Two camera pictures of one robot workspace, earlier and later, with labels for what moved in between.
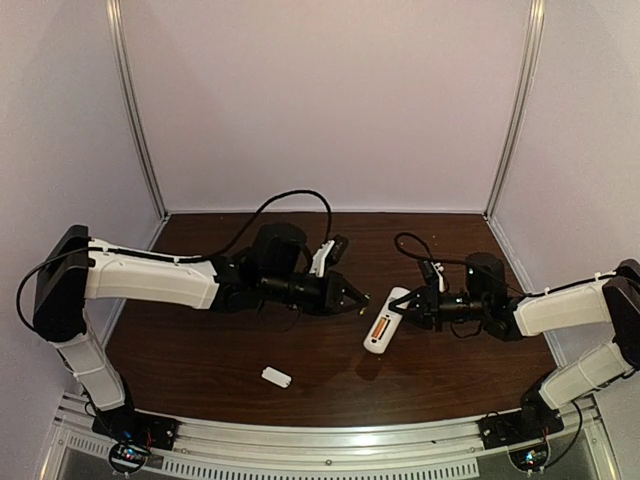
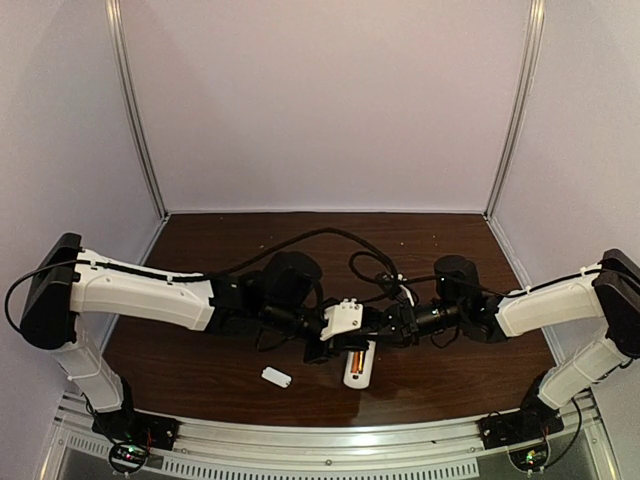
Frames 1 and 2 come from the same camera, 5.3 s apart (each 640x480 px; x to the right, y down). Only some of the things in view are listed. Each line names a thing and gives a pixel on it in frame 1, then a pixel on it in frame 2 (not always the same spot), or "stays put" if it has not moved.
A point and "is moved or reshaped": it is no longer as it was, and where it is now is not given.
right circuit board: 530,458 stays put
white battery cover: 275,376 stays put
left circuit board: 128,457 stays put
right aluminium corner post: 533,46 stays put
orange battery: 378,328 is moved or reshaped
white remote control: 386,323 is moved or reshaped
